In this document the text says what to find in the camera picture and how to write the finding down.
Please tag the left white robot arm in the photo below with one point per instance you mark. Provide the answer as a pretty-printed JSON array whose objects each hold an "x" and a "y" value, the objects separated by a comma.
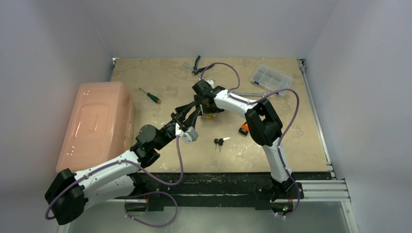
[{"x": 73, "y": 192}]

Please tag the small silver wrench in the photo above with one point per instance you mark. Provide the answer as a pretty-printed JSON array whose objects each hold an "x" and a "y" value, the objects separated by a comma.
[{"x": 191, "y": 69}]

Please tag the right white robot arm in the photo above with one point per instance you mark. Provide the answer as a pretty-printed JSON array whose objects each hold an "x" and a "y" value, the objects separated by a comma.
[{"x": 265, "y": 128}]

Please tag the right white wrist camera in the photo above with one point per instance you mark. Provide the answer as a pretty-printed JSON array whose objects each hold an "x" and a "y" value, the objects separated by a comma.
[{"x": 211, "y": 83}]

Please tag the orange black padlock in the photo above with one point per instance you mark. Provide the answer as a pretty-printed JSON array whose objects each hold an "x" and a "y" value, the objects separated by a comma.
[{"x": 244, "y": 129}]

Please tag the green handled screwdriver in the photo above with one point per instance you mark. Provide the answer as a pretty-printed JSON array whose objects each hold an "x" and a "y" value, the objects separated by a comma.
[{"x": 151, "y": 96}]

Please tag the large silver wrench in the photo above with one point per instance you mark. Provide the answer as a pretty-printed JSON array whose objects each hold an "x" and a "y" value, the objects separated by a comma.
[{"x": 242, "y": 94}]

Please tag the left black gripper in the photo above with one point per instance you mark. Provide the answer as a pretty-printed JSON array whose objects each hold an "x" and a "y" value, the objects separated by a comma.
[{"x": 181, "y": 111}]

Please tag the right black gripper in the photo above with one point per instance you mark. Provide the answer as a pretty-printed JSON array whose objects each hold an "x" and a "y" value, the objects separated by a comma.
[{"x": 203, "y": 105}]

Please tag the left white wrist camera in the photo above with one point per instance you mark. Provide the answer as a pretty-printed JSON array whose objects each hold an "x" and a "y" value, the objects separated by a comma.
[{"x": 188, "y": 136}]

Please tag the pink plastic storage box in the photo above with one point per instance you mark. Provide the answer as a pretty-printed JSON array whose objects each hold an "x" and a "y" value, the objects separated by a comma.
[{"x": 100, "y": 126}]

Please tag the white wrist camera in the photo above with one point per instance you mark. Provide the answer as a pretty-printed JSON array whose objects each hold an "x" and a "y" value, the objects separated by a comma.
[
  {"x": 188, "y": 136},
  {"x": 211, "y": 83}
]

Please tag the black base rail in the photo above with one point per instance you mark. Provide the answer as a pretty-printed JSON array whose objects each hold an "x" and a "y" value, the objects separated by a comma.
[{"x": 232, "y": 189}]

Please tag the black key bunch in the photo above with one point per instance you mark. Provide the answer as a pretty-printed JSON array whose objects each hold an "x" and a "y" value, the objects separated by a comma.
[{"x": 219, "y": 142}]

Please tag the clear plastic organizer box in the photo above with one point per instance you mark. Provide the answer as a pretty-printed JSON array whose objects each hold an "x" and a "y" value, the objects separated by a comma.
[{"x": 270, "y": 79}]

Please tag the blue black pliers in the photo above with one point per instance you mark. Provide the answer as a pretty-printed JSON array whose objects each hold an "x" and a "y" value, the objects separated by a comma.
[{"x": 198, "y": 59}]

